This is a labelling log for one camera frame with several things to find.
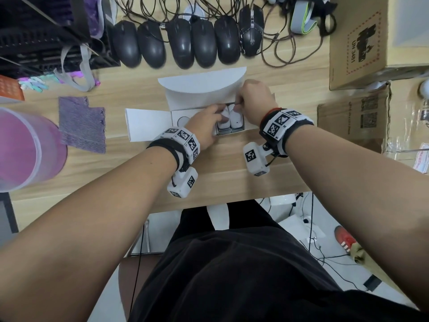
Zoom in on person's left hand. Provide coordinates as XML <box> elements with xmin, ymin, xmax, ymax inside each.
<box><xmin>185</xmin><ymin>103</ymin><xmax>226</xmax><ymax>151</ymax></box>

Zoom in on orange carton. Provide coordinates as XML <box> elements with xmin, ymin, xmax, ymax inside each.
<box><xmin>0</xmin><ymin>75</ymin><xmax>26</xmax><ymax>104</ymax></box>

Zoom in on purple ribbed plastic pieces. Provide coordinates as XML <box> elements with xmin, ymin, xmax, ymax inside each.
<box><xmin>84</xmin><ymin>0</ymin><xmax>105</xmax><ymax>39</ymax></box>

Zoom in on pile of colourful plastic clips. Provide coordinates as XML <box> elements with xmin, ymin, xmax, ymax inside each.
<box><xmin>18</xmin><ymin>71</ymin><xmax>101</xmax><ymax>93</ymax></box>

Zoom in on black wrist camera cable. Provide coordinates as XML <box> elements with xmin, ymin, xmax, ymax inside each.
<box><xmin>307</xmin><ymin>192</ymin><xmax>315</xmax><ymax>249</ymax></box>
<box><xmin>129</xmin><ymin>224</ymin><xmax>147</xmax><ymax>319</ymax></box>

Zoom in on red striped shoe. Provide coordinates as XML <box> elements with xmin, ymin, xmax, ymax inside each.
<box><xmin>334</xmin><ymin>225</ymin><xmax>357</xmax><ymax>254</ymax></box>

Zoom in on pile of grey green straps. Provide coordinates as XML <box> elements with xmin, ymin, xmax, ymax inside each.
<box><xmin>266</xmin><ymin>0</ymin><xmax>337</xmax><ymax>37</ymax></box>

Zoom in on purple cloth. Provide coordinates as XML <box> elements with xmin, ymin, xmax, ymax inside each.
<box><xmin>59</xmin><ymin>96</ymin><xmax>106</xmax><ymax>155</ymax></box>

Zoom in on person's right forearm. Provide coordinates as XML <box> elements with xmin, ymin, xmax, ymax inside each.
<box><xmin>285</xmin><ymin>125</ymin><xmax>429</xmax><ymax>312</ymax></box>

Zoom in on clear plastic bucket pink bottom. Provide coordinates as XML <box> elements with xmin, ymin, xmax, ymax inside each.
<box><xmin>0</xmin><ymin>106</ymin><xmax>68</xmax><ymax>193</ymax></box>

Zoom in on person's right hand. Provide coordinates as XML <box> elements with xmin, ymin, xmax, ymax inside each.
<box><xmin>234</xmin><ymin>79</ymin><xmax>279</xmax><ymax>127</ymax></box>

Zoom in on black angular gaming mouse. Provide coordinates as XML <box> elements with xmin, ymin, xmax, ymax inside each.
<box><xmin>238</xmin><ymin>4</ymin><xmax>265</xmax><ymax>58</ymax></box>

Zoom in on red string bracelet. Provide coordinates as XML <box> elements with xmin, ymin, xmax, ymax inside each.
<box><xmin>260</xmin><ymin>107</ymin><xmax>284</xmax><ymax>127</ymax></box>

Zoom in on plain black computer mouse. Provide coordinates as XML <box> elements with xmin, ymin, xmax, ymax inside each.
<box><xmin>136</xmin><ymin>20</ymin><xmax>167</xmax><ymax>69</ymax></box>
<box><xmin>214</xmin><ymin>15</ymin><xmax>241</xmax><ymax>65</ymax></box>
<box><xmin>111</xmin><ymin>20</ymin><xmax>143</xmax><ymax>68</ymax></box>
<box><xmin>166</xmin><ymin>18</ymin><xmax>196</xmax><ymax>70</ymax></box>
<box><xmin>191</xmin><ymin>19</ymin><xmax>218</xmax><ymax>68</ymax></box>

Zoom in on white cardboard box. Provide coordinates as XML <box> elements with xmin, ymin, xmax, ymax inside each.
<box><xmin>125</xmin><ymin>66</ymin><xmax>276</xmax><ymax>143</ymax></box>

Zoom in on brown chair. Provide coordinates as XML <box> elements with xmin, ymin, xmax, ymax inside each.
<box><xmin>118</xmin><ymin>254</ymin><xmax>162</xmax><ymax>319</ymax></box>

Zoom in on tape-wrapped cardboard box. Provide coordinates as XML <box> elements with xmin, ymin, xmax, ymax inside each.
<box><xmin>316</xmin><ymin>84</ymin><xmax>429</xmax><ymax>175</ymax></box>

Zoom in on row of black computer mice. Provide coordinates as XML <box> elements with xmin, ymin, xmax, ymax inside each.
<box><xmin>114</xmin><ymin>0</ymin><xmax>336</xmax><ymax>68</ymax></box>

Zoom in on grey ribbon loop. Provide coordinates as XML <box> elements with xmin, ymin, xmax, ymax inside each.
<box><xmin>53</xmin><ymin>43</ymin><xmax>97</xmax><ymax>93</ymax></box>

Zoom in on white insert tray with holes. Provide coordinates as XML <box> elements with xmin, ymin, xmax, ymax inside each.
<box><xmin>171</xmin><ymin>109</ymin><xmax>202</xmax><ymax>132</ymax></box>

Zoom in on white power adapter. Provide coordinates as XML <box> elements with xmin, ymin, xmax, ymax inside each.
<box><xmin>269</xmin><ymin>193</ymin><xmax>298</xmax><ymax>207</ymax></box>

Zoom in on cardboard box with black print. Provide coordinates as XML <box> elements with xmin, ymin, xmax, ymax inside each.
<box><xmin>329</xmin><ymin>0</ymin><xmax>429</xmax><ymax>91</ymax></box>

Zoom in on person's left forearm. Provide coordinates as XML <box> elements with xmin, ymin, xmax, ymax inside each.
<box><xmin>0</xmin><ymin>147</ymin><xmax>178</xmax><ymax>322</ymax></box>

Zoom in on person's black clothing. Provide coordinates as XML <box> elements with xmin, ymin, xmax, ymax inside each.
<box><xmin>129</xmin><ymin>199</ymin><xmax>429</xmax><ymax>322</ymax></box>

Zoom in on marker-printed black wrist band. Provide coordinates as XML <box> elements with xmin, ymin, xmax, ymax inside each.
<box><xmin>259</xmin><ymin>109</ymin><xmax>315</xmax><ymax>158</ymax></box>
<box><xmin>147</xmin><ymin>126</ymin><xmax>201</xmax><ymax>173</ymax></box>

